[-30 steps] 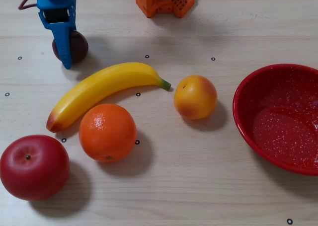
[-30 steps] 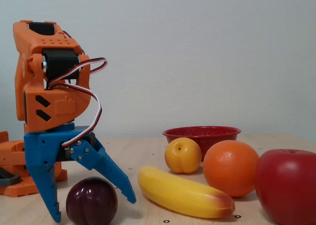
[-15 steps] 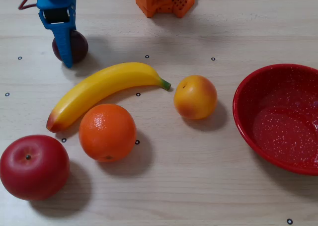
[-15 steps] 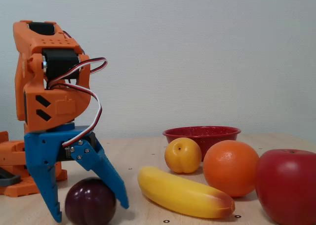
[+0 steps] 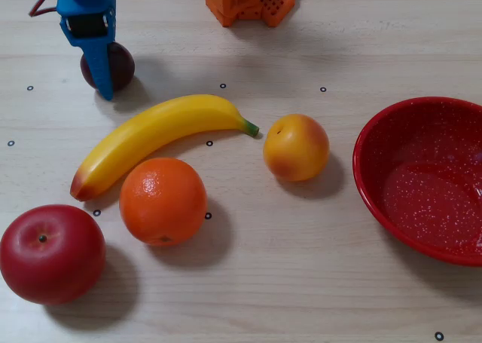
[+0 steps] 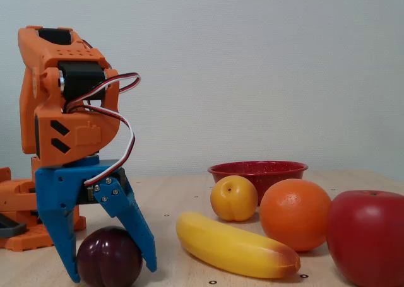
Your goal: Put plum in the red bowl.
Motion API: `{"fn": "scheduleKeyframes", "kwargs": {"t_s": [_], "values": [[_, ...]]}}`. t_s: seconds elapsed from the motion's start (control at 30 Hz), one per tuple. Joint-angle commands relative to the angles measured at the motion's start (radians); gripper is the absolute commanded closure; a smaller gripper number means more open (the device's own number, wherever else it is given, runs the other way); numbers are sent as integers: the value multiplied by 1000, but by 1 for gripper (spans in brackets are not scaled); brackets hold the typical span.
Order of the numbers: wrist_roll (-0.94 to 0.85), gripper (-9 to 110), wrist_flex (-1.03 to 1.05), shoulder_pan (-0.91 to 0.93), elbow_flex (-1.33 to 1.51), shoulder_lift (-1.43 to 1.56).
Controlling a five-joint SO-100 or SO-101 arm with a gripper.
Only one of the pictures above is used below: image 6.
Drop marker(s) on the orange robot base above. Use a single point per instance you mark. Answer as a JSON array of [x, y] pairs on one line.
[[19, 198]]

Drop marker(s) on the dark purple plum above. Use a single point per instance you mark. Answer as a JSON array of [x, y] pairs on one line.
[[109, 258]]

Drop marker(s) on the orange fruit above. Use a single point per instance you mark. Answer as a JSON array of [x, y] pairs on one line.
[[295, 214]]

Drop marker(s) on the yellow plastic banana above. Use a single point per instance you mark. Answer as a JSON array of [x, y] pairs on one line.
[[230, 246]]

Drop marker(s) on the black table clamp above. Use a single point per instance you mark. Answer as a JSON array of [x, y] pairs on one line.
[[14, 228]]

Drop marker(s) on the red speckled enamel bowl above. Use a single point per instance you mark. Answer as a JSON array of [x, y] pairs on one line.
[[277, 173]]

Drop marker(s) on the red apple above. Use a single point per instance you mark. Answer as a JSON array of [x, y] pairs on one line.
[[369, 236]]

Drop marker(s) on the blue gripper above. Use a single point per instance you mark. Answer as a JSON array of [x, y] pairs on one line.
[[61, 186]]

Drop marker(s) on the yellow-orange peach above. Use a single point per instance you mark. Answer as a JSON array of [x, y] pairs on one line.
[[233, 198]]

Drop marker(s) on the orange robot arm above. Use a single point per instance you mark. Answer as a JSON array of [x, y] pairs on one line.
[[75, 135]]

